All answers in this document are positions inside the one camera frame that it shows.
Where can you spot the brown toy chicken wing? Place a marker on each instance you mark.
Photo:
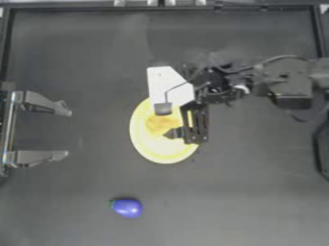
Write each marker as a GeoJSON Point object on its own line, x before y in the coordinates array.
{"type": "Point", "coordinates": [160, 125]}

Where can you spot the yellow plate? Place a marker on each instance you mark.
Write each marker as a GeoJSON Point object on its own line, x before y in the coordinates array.
{"type": "Point", "coordinates": [153, 150]}

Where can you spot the blue toy eggplant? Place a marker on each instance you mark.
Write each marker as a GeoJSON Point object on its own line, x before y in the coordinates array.
{"type": "Point", "coordinates": [127, 207]}

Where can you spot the dark wrist camera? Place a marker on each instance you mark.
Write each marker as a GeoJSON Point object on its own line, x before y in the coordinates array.
{"type": "Point", "coordinates": [163, 109]}

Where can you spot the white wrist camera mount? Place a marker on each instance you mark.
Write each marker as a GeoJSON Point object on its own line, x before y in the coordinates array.
{"type": "Point", "coordinates": [164, 80]}

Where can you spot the black aluminium frame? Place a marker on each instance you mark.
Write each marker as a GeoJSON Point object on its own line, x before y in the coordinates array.
{"type": "Point", "coordinates": [161, 7]}

